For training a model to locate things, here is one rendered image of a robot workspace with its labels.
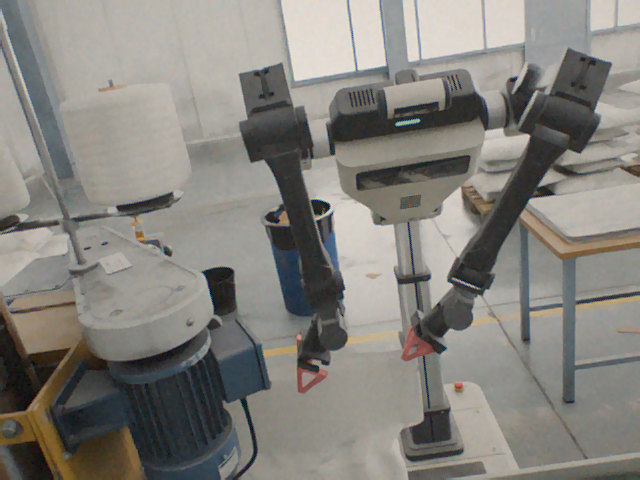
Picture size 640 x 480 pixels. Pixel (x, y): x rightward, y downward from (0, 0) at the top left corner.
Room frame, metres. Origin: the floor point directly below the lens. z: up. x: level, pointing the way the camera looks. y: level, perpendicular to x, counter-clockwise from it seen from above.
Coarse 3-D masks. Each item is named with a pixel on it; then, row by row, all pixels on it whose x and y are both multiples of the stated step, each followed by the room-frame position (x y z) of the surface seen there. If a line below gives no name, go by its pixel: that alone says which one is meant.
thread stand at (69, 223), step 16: (0, 16) 0.87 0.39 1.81; (0, 32) 0.87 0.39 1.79; (16, 64) 0.87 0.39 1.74; (16, 80) 0.87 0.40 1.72; (112, 80) 0.87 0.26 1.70; (32, 112) 0.87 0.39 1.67; (32, 128) 0.87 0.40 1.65; (48, 160) 0.87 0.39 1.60; (176, 192) 0.89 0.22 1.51; (64, 208) 0.87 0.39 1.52; (112, 208) 0.86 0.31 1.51; (128, 208) 0.83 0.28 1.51; (144, 208) 0.82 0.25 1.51; (160, 208) 0.82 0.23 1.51; (0, 224) 0.86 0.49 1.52; (16, 224) 0.86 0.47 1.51; (32, 224) 0.87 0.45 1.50; (48, 224) 0.87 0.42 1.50; (64, 224) 0.86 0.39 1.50; (80, 256) 0.86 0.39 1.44; (80, 272) 0.85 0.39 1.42
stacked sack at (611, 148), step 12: (588, 144) 4.17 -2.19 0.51; (600, 144) 4.13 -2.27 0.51; (612, 144) 4.11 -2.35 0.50; (624, 144) 4.09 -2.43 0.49; (636, 144) 4.10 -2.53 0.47; (564, 156) 4.08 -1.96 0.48; (576, 156) 4.04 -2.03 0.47; (588, 156) 4.03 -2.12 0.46; (600, 156) 4.03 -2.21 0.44; (612, 156) 4.03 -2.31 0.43
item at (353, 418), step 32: (352, 352) 1.07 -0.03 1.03; (384, 352) 1.05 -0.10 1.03; (288, 384) 1.01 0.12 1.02; (320, 384) 1.00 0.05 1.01; (352, 384) 1.02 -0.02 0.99; (384, 384) 1.04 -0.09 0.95; (416, 384) 1.05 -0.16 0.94; (256, 416) 1.03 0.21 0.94; (288, 416) 1.01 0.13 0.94; (320, 416) 1.00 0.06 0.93; (352, 416) 1.02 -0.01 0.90; (384, 416) 1.04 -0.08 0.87; (416, 416) 1.05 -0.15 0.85; (288, 448) 1.01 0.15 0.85; (320, 448) 1.00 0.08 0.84; (352, 448) 1.01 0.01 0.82; (384, 448) 1.00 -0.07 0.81
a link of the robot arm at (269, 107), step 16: (240, 80) 0.94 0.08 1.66; (256, 80) 0.93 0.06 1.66; (272, 80) 0.93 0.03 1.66; (256, 96) 0.91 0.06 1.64; (272, 96) 0.91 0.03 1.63; (288, 96) 0.90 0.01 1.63; (256, 112) 0.90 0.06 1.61; (272, 112) 0.89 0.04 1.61; (288, 112) 0.88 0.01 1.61; (256, 128) 0.88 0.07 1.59; (272, 128) 0.88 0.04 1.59; (288, 128) 0.88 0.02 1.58; (256, 144) 0.88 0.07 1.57
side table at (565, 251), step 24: (528, 216) 2.36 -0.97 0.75; (552, 240) 2.07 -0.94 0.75; (600, 240) 1.99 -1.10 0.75; (624, 240) 1.96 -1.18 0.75; (528, 264) 2.49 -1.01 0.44; (528, 288) 2.49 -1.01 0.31; (528, 312) 2.49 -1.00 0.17; (528, 336) 2.49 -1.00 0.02; (600, 360) 1.97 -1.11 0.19; (624, 360) 1.96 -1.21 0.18
